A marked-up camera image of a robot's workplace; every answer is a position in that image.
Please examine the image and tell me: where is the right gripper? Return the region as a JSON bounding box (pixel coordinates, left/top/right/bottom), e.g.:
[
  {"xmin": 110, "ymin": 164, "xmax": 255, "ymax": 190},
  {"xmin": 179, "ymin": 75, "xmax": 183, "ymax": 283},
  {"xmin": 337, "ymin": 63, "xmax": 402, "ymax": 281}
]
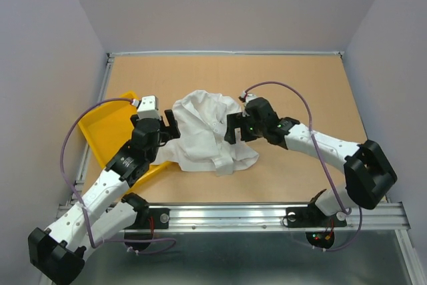
[{"xmin": 223, "ymin": 111, "xmax": 266, "ymax": 144}]

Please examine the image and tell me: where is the white long sleeve shirt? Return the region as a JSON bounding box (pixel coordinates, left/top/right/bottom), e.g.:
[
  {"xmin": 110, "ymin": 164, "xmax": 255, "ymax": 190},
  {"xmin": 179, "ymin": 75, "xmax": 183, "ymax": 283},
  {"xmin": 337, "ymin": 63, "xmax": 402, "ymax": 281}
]
[{"xmin": 154, "ymin": 90, "xmax": 260, "ymax": 176}]

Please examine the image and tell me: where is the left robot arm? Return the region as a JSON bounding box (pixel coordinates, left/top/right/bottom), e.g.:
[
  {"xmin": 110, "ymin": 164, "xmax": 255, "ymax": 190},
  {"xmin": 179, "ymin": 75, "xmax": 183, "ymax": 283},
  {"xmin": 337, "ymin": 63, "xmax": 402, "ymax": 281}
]
[{"xmin": 28, "ymin": 109, "xmax": 180, "ymax": 284}]

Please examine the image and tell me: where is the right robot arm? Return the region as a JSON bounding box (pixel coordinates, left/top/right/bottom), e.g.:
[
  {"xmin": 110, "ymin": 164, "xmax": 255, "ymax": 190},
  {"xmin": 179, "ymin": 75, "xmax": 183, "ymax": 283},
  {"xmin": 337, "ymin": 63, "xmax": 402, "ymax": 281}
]
[{"xmin": 224, "ymin": 97, "xmax": 397, "ymax": 225}]

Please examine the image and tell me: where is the yellow plastic tray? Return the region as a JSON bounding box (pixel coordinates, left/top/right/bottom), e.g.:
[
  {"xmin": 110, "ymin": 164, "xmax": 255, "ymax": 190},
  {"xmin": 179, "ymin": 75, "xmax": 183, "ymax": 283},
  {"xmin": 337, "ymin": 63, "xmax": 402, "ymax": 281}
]
[{"xmin": 78, "ymin": 91, "xmax": 170, "ymax": 187}]

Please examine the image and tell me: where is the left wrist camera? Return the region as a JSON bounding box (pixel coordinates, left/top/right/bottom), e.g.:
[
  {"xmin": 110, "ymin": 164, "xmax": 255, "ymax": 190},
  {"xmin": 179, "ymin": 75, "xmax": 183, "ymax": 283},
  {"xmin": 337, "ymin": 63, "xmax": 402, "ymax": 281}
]
[{"xmin": 137, "ymin": 95, "xmax": 160, "ymax": 116}]

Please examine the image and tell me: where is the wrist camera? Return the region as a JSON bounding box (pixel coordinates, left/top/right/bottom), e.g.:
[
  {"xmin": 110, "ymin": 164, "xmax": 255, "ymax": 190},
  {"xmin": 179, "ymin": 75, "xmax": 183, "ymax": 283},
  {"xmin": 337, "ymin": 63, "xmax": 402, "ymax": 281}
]
[
  {"xmin": 137, "ymin": 95, "xmax": 160, "ymax": 116},
  {"xmin": 238, "ymin": 91, "xmax": 257, "ymax": 105}
]

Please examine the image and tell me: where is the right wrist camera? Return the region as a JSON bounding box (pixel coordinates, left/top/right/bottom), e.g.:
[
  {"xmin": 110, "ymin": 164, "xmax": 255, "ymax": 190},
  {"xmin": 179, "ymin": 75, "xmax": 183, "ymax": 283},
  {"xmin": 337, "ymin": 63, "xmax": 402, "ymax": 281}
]
[{"xmin": 238, "ymin": 91, "xmax": 257, "ymax": 105}]

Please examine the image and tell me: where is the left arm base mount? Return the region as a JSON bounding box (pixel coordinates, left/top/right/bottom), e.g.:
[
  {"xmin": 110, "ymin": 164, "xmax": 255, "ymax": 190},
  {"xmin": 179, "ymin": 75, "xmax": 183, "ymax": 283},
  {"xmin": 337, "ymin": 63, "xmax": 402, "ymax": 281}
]
[{"xmin": 121, "ymin": 207, "xmax": 175, "ymax": 254}]

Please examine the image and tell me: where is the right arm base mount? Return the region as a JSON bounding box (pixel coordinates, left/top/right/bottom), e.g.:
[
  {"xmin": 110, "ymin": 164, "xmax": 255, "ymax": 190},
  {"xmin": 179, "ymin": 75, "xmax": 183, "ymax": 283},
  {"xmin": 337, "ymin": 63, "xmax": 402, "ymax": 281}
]
[{"xmin": 282, "ymin": 206, "xmax": 347, "ymax": 250}]

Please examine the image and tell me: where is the aluminium front rail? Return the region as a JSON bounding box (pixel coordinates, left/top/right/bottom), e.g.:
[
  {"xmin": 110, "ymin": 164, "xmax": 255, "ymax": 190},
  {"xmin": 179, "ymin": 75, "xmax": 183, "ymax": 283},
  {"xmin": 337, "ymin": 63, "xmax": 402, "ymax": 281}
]
[{"xmin": 53, "ymin": 202, "xmax": 410, "ymax": 232}]

